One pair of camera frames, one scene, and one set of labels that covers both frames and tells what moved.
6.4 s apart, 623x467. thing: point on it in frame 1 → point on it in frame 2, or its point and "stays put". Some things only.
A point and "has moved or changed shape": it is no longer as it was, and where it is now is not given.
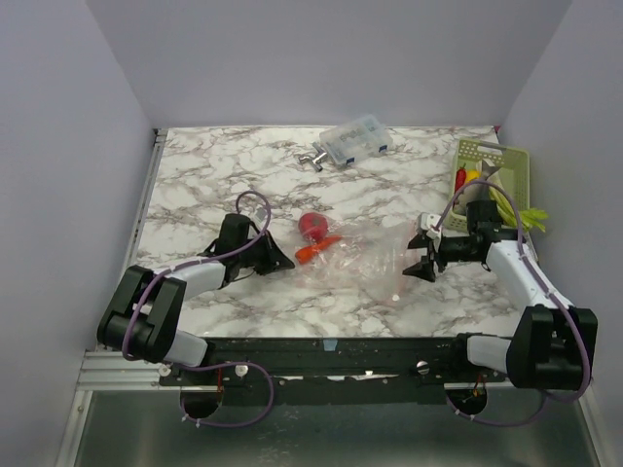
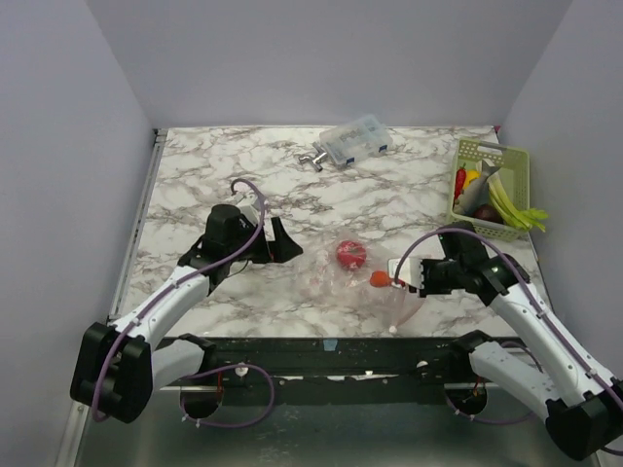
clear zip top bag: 365,260 has moved or changed shape
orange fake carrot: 306,255 → 380,278
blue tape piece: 330,344 stays put
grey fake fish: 476,193 stays put
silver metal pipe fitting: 315,158 stays put
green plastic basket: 515,173 stays put
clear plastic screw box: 350,140 stays put
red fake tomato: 313,227 → 351,254
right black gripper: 435,253 → 427,275
